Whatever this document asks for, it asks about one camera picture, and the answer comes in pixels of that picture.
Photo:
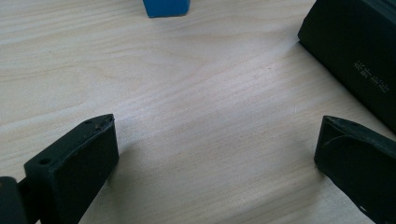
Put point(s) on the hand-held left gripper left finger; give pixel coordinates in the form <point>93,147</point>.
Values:
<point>77,165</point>

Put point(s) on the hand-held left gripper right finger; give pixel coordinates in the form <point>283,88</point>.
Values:
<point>358,165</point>

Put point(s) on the black book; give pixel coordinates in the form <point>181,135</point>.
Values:
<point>351,46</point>

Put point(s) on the blue book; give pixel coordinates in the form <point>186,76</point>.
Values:
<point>166,7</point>

